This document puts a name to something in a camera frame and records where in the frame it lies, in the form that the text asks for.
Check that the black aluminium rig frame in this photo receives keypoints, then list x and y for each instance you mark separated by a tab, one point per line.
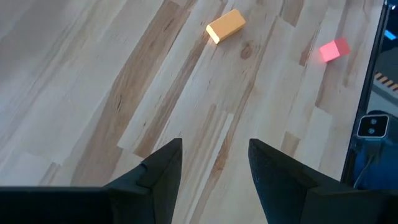
367	93

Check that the yellow black hazard tape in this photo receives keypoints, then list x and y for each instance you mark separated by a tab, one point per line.
387	81

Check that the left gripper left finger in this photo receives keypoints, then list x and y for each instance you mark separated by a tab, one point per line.
152	199

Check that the yellow wooden block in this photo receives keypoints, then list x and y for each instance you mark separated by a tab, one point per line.
227	25

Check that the red wooden cube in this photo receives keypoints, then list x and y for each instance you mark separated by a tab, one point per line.
334	51

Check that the black box blue lights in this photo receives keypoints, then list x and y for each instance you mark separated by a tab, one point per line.
390	35

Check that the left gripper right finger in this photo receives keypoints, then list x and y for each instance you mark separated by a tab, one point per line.
280	196

